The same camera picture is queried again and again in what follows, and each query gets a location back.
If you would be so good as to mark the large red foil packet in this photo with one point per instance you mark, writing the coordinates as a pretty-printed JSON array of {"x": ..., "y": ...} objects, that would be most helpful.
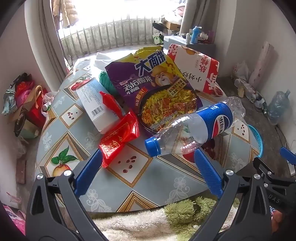
[{"x": 118, "y": 139}]

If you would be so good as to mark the red gift bag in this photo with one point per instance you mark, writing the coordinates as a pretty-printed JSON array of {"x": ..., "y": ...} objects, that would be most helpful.
[{"x": 34, "y": 111}]

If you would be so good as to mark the blue plastic basket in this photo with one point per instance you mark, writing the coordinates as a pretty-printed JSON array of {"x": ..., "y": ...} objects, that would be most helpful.
[{"x": 256, "y": 139}]

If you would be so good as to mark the pink long roll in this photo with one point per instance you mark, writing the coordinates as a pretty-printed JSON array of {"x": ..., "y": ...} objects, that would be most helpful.
[{"x": 261, "y": 62}]

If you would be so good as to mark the hanging beige jacket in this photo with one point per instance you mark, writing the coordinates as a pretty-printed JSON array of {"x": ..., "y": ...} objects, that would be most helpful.
[{"x": 67, "y": 11}]

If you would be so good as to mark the clear plastic bottle blue label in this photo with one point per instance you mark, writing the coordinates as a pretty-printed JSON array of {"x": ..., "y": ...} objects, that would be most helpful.
[{"x": 217, "y": 120}]

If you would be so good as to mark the white plastic bag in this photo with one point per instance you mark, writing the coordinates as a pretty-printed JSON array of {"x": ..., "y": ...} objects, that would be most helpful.
[{"x": 240, "y": 69}]

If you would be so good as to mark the grey cabinet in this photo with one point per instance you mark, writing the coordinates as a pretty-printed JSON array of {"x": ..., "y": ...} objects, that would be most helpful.
[{"x": 203, "y": 49}]

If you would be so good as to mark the window railing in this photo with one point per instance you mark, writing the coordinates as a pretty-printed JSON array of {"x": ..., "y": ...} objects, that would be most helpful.
[{"x": 104, "y": 34}]

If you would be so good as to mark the pile of floor wrappers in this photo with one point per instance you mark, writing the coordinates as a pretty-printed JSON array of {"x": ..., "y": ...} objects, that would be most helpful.
[{"x": 249, "y": 90}]

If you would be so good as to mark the white medicine box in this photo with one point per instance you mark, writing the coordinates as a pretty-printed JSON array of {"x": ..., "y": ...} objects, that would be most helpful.
[{"x": 94, "y": 104}]

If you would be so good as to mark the small red foil packet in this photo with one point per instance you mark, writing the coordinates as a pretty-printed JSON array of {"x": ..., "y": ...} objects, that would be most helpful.
[{"x": 111, "y": 102}]

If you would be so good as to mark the green plastic bag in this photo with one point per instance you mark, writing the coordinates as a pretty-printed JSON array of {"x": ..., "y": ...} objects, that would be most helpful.
[{"x": 106, "y": 81}]

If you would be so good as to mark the small white bottle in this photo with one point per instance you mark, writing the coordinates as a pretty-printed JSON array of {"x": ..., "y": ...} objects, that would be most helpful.
[{"x": 187, "y": 38}]

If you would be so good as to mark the red brick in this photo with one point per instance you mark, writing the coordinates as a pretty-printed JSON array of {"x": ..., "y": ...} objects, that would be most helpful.
[{"x": 21, "y": 171}]

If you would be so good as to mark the green white fuzzy robe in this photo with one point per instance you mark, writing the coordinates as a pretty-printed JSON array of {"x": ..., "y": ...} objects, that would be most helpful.
[{"x": 185, "y": 208}]

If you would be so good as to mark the clear plastic bag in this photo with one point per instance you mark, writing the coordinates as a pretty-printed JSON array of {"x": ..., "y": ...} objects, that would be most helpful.
[{"x": 49, "y": 99}]

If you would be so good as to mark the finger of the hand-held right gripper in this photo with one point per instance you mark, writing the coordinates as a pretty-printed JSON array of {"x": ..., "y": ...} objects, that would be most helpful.
[
  {"x": 288, "y": 154},
  {"x": 263, "y": 166}
]

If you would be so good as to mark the blue spray bottle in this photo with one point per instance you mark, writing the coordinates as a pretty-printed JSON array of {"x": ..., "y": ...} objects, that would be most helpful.
[{"x": 194, "y": 34}]

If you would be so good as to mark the beige curtain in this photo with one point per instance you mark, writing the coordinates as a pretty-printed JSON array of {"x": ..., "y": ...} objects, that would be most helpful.
[{"x": 203, "y": 14}]

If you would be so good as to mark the grey curtain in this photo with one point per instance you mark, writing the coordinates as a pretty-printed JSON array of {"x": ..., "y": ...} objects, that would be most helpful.
[{"x": 50, "y": 34}]

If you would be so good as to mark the white tissue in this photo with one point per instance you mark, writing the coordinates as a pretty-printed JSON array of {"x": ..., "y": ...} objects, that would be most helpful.
[{"x": 104, "y": 60}]

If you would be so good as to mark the red white snack bag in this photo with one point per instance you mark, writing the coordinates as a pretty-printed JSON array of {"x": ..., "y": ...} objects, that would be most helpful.
[{"x": 196, "y": 67}]

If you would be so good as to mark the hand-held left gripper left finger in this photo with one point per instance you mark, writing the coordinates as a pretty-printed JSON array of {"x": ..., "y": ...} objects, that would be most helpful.
[{"x": 89, "y": 171}]

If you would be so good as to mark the fruit-print tablecloth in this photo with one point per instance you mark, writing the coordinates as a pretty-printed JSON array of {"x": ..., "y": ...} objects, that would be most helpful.
[{"x": 76, "y": 129}]

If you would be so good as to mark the large blue water jug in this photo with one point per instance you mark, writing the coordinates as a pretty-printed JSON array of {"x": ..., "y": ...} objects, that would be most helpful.
[{"x": 277, "y": 106}]

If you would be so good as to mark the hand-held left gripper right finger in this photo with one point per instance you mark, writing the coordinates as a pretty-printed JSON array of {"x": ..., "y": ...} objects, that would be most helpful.
[{"x": 208, "y": 171}]

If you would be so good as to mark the cardboard box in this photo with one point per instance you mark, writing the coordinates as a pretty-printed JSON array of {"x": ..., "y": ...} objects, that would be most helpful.
[{"x": 171, "y": 25}]

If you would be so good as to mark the pink printed bag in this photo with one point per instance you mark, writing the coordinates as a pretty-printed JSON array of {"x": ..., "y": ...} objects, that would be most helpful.
[{"x": 16, "y": 217}]

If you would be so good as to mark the black bag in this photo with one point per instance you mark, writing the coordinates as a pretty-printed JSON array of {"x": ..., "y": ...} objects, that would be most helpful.
[{"x": 159, "y": 26}]

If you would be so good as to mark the purple noodle packet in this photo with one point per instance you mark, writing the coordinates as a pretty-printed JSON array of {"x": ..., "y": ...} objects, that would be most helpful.
[{"x": 150, "y": 76}]

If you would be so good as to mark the white green bag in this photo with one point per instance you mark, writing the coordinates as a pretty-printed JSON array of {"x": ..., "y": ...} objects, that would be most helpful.
[{"x": 158, "y": 38}]

